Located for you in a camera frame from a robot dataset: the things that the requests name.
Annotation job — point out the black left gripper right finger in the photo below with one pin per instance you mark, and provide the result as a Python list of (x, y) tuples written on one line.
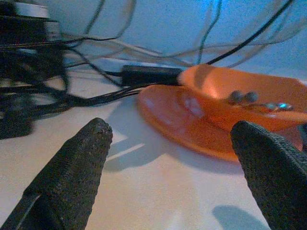
[(275, 179)]

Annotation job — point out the orange plastic plate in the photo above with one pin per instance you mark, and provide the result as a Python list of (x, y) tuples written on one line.
[(172, 119)]

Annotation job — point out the orange plastic bowl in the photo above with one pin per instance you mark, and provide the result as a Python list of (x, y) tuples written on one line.
[(239, 79)]

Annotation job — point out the black power adapter brick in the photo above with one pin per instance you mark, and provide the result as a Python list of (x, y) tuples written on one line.
[(148, 74)]

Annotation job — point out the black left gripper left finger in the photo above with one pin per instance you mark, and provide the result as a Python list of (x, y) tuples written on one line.
[(69, 172)]

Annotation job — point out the black charger block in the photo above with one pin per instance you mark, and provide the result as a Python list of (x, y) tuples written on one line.
[(24, 31)]

